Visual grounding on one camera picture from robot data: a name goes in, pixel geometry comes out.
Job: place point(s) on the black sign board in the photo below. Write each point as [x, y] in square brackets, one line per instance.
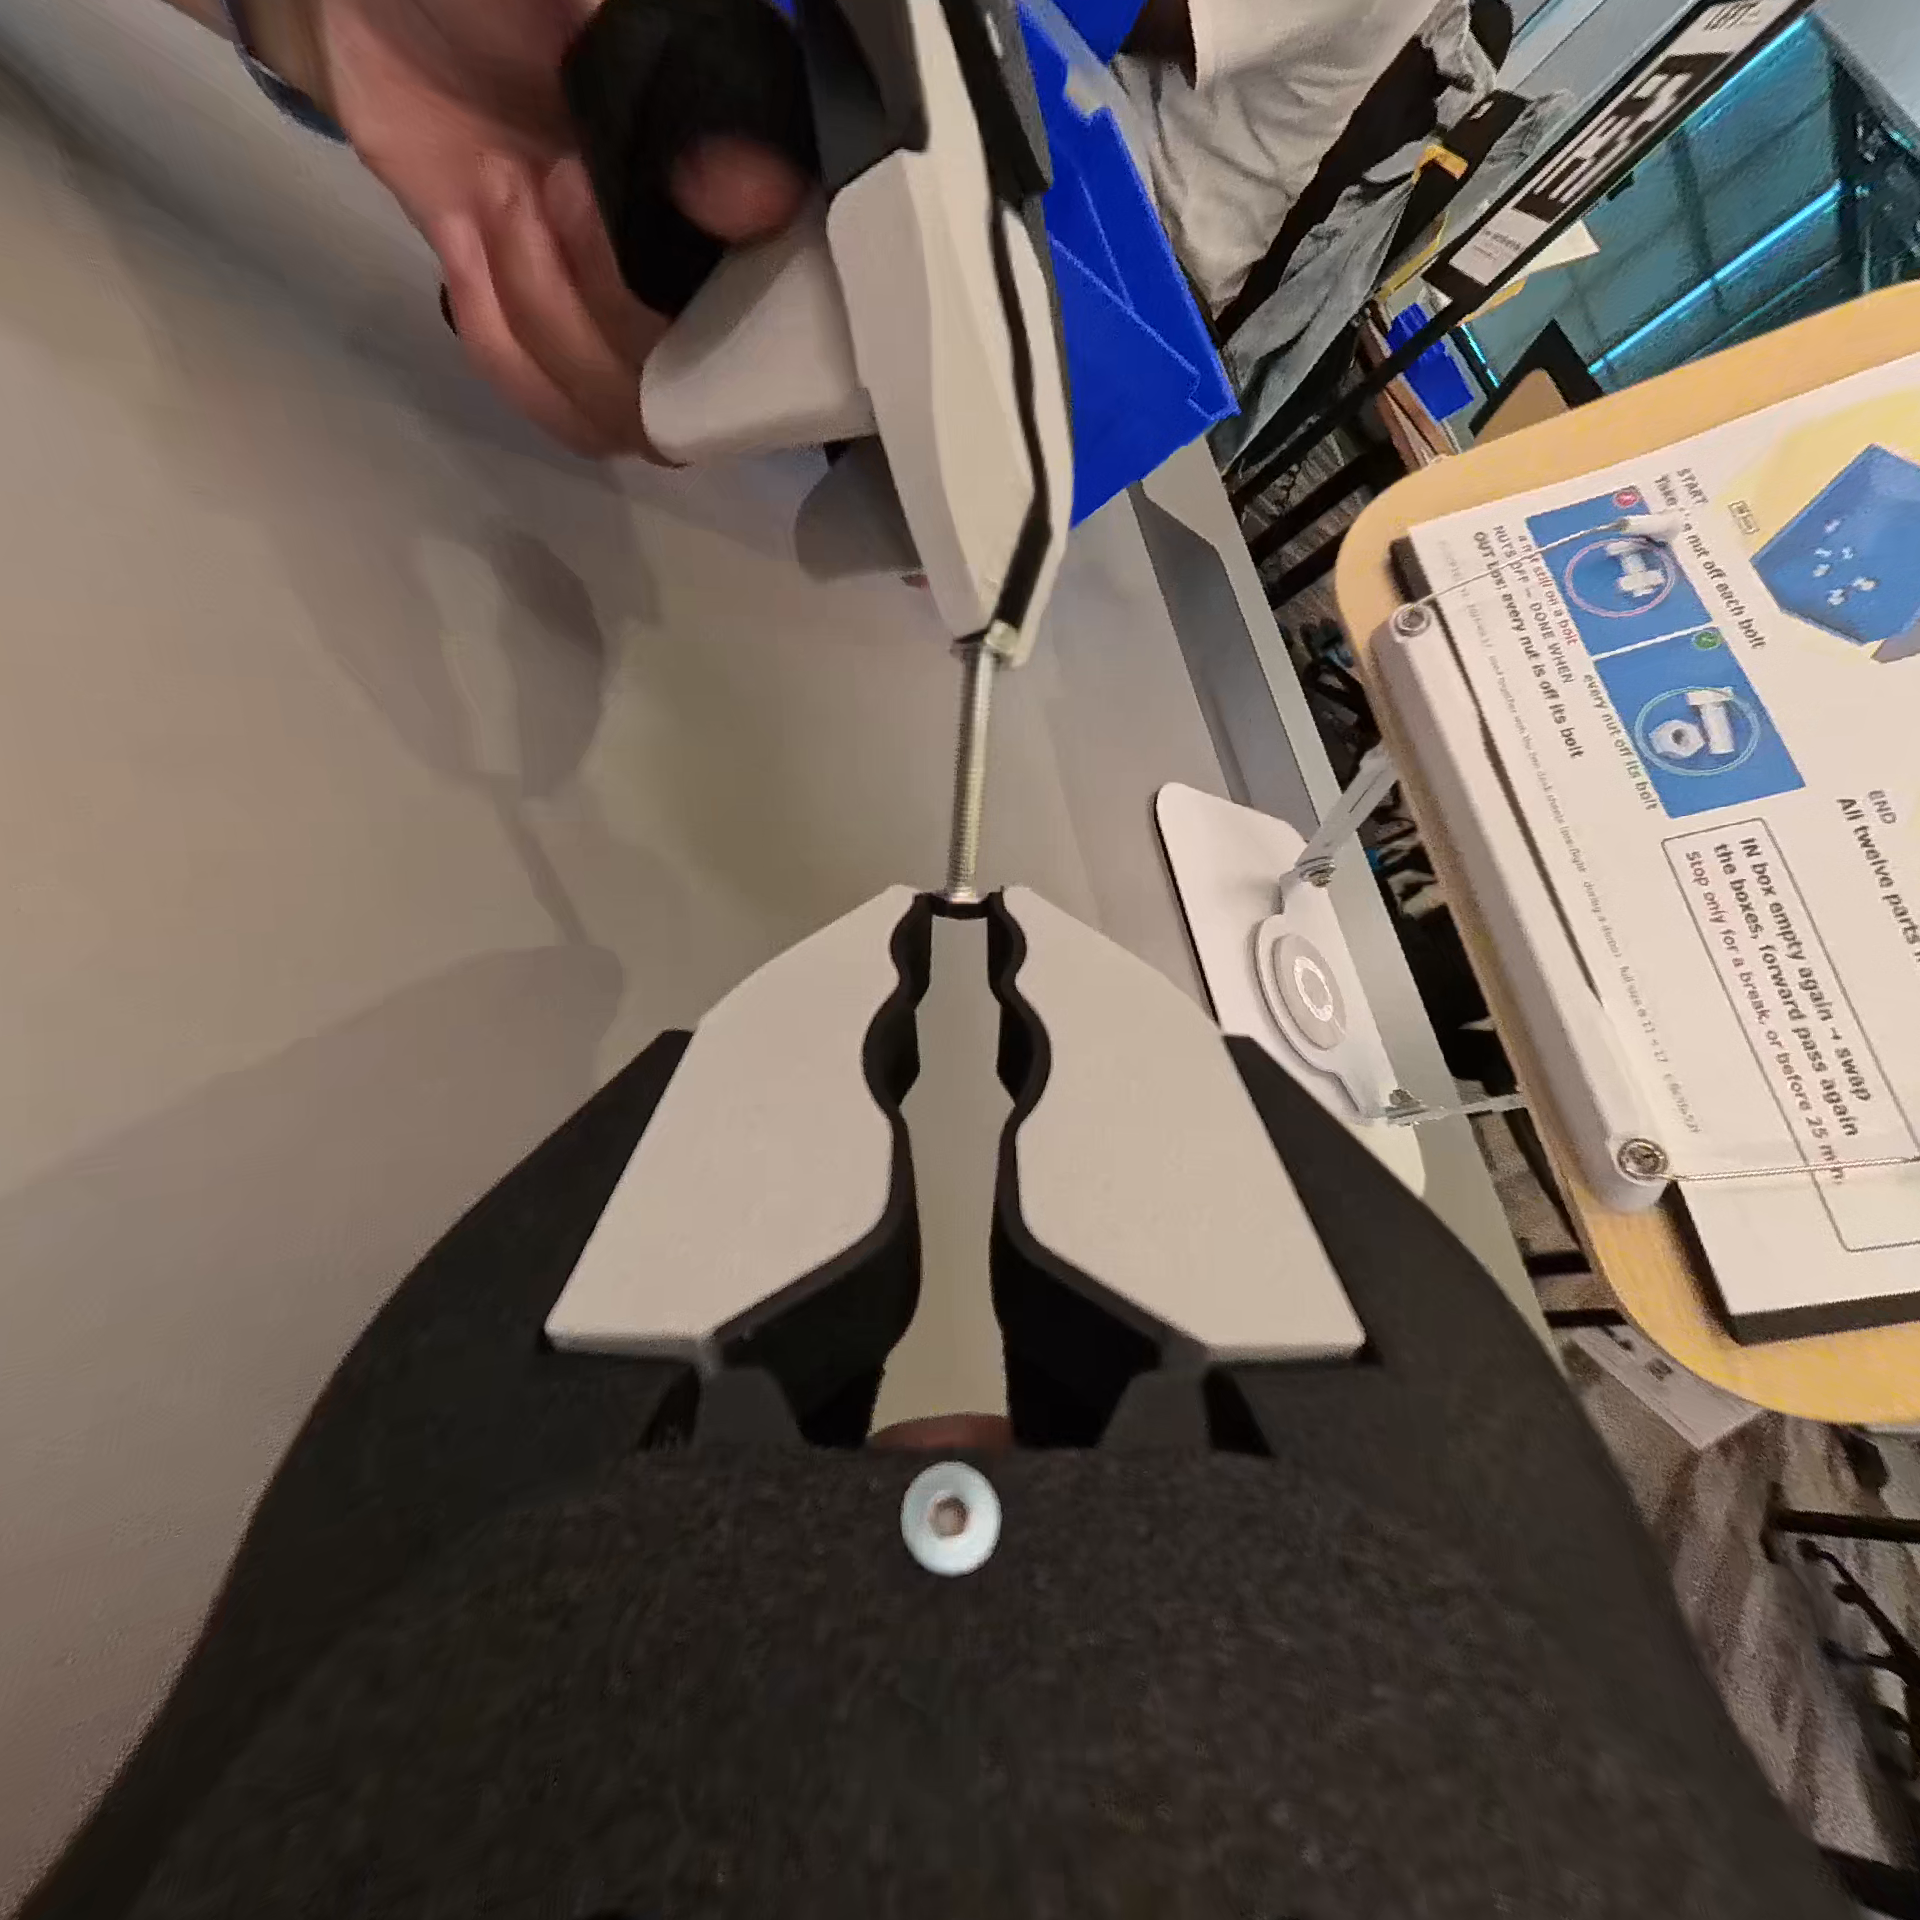
[1589, 180]

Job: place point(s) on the white stand base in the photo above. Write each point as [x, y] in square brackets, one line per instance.
[1213, 856]

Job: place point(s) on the wooden board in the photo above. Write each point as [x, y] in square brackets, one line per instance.
[1634, 1276]

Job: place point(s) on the silver hex bolt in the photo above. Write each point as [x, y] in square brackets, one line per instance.
[969, 779]

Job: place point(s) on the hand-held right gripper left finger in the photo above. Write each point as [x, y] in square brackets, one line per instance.
[734, 1170]

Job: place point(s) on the printed instruction sheet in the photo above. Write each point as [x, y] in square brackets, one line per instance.
[1770, 930]

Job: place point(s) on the person's left forearm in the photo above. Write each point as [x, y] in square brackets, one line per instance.
[276, 76]

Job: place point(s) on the grey desk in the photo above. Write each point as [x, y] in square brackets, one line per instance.
[299, 749]

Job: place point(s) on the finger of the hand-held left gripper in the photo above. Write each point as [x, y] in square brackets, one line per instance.
[930, 376]
[1057, 421]

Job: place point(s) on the small blue bin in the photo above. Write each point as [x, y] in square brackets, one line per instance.
[1434, 376]

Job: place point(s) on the blue plastic bin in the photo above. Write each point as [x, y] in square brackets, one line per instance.
[1125, 300]

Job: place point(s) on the teal glass cabinet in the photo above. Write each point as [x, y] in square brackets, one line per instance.
[1800, 195]

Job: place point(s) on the person's left hand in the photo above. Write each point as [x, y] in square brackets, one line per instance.
[481, 253]

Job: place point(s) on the white clamp bar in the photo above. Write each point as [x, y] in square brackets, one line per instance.
[1499, 900]

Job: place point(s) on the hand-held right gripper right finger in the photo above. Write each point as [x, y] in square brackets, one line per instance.
[1170, 1184]

